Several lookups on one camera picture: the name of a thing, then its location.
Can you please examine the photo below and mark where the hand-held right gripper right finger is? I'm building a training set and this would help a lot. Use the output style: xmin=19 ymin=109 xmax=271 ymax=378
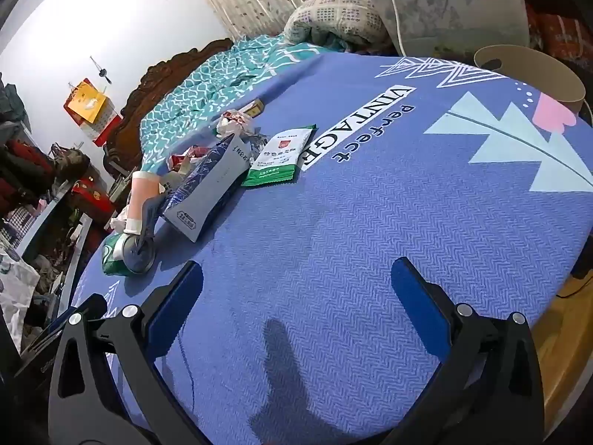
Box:
xmin=384 ymin=257 xmax=545 ymax=445

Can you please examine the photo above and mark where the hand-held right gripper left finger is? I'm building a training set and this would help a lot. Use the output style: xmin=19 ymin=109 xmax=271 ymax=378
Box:
xmin=46 ymin=262 xmax=209 ymax=445

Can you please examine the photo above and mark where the white tissue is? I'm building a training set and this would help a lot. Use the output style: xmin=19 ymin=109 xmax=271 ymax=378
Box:
xmin=110 ymin=208 xmax=136 ymax=233

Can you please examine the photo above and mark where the beige round bin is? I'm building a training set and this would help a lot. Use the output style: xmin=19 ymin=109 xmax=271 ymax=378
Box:
xmin=473 ymin=45 xmax=585 ymax=112

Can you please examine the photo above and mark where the green drink can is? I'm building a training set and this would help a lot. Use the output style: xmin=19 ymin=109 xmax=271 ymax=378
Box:
xmin=101 ymin=233 xmax=157 ymax=276

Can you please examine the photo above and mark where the pink white cylindrical container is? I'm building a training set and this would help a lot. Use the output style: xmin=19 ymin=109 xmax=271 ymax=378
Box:
xmin=124 ymin=171 xmax=166 ymax=237

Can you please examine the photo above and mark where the blue patterned tissue pack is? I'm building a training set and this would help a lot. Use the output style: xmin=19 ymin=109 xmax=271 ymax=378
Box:
xmin=163 ymin=133 xmax=248 ymax=243

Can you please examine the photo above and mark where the blue printed blanket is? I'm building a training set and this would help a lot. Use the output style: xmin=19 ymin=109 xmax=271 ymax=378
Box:
xmin=69 ymin=51 xmax=593 ymax=445

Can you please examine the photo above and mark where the red gift box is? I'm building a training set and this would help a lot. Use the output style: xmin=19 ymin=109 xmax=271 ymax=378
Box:
xmin=69 ymin=178 xmax=116 ymax=214

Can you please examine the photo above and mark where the cluttered grey shelf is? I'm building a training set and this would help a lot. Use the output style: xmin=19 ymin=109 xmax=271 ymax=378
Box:
xmin=14 ymin=181 xmax=93 ymax=334

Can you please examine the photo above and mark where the white plastic bag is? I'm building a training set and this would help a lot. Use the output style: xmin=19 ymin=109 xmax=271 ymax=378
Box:
xmin=0 ymin=248 xmax=42 ymax=353

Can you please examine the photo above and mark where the brown bag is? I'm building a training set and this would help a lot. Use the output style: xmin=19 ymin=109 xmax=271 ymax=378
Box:
xmin=51 ymin=144 xmax=91 ymax=181

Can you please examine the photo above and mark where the green white packet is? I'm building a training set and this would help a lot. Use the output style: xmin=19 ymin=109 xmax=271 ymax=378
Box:
xmin=241 ymin=123 xmax=319 ymax=187

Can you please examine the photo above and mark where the red white crumpled wrapper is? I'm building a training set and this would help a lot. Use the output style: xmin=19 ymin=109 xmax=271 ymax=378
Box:
xmin=217 ymin=109 xmax=260 ymax=139

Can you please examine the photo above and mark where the red jacket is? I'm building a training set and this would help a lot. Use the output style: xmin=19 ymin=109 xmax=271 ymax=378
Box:
xmin=0 ymin=139 xmax=52 ymax=195

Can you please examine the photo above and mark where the teal patterned quilt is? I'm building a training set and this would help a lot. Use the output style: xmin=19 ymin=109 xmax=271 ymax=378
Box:
xmin=139 ymin=34 xmax=325 ymax=172

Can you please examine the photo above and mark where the carved wooden headboard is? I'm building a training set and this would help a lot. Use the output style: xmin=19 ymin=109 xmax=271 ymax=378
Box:
xmin=103 ymin=38 xmax=235 ymax=181

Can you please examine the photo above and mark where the folded checked quilt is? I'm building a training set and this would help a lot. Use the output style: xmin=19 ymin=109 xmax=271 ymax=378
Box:
xmin=282 ymin=0 xmax=394 ymax=52

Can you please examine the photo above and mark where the red printed bag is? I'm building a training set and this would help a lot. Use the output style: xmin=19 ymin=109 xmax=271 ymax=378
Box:
xmin=528 ymin=4 xmax=593 ymax=61

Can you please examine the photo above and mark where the red yellow wall calendar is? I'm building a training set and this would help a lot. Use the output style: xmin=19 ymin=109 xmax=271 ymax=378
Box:
xmin=63 ymin=80 xmax=116 ymax=144

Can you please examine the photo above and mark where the dark wall hook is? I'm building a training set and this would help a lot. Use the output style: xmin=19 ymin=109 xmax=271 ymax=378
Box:
xmin=89 ymin=56 xmax=112 ymax=85

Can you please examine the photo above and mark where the clear storage box blue handle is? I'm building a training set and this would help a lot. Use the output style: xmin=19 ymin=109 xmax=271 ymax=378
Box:
xmin=349 ymin=0 xmax=531 ymax=59

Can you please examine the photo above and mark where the white cable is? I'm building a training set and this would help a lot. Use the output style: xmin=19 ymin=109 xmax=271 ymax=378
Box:
xmin=386 ymin=0 xmax=408 ymax=56

